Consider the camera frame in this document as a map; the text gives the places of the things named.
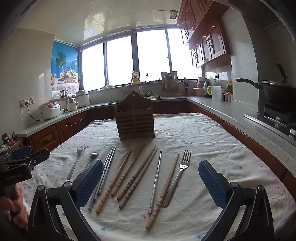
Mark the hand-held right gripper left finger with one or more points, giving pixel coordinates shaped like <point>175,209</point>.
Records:
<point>90,180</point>

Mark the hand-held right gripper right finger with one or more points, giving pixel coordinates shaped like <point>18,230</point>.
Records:
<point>210,183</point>

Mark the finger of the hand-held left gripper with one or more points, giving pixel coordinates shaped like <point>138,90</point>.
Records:
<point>22,152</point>
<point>40,154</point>

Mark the small metal spoon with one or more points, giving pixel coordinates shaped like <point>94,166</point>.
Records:
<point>75,165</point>

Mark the wooden chopstick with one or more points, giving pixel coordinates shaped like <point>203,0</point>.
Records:
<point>162,190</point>
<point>128,170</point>
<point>113,182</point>
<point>144,162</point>
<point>134,185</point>

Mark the wooden utensil holder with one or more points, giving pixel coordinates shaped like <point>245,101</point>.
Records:
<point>134,122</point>

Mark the person's left hand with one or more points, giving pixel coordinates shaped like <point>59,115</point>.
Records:
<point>16,204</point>

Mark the metal fork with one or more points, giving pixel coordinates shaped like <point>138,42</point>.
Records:
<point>179,176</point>

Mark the wooden base cabinets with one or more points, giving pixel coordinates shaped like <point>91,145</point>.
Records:
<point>69,126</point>

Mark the white floral tablecloth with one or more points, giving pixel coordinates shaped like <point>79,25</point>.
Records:
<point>208,139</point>

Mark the white rice cooker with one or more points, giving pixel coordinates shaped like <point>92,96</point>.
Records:
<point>49,111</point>

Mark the white electric pot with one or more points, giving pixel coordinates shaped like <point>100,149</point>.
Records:
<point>82,98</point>

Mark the grey kitchen countertop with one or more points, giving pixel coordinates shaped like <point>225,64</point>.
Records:
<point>231,109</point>

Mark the white spice jar set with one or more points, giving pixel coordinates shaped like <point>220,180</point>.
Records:
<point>226,98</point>

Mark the pink lidded pot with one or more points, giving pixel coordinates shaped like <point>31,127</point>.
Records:
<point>198,91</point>

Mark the fruit print window blind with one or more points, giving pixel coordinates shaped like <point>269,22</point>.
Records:
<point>64,64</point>

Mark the gas stove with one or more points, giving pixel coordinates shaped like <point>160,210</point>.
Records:
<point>277,118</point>

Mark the steel electric kettle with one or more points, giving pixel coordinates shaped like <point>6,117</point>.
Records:
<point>206,89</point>

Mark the yellow green bottle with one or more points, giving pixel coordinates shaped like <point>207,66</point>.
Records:
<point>229,87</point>

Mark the dark blue kitchen tool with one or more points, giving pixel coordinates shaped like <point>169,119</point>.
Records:
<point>186,84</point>

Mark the green vegetables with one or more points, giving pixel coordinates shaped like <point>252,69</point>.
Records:
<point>149,94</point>

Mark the metal sink faucet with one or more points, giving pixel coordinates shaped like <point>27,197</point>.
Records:
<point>140,88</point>

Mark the wooden knife rack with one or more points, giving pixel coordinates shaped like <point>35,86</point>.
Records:
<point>170,81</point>

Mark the black wok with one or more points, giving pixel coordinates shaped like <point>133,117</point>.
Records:
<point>275,92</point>

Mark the dark spatula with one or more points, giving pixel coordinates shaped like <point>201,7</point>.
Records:
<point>282,73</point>

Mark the wooden upper cabinets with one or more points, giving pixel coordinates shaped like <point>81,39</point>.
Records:
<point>208,41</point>

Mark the small ceiling sticker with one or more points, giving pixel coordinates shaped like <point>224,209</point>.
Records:
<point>173,14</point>

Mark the wall power strip socket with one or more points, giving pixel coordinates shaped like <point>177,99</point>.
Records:
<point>26,102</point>

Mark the white wall socket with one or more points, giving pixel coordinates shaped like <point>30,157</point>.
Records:
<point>216,76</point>

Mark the dark window frame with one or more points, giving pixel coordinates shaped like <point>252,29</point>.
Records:
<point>134,58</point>

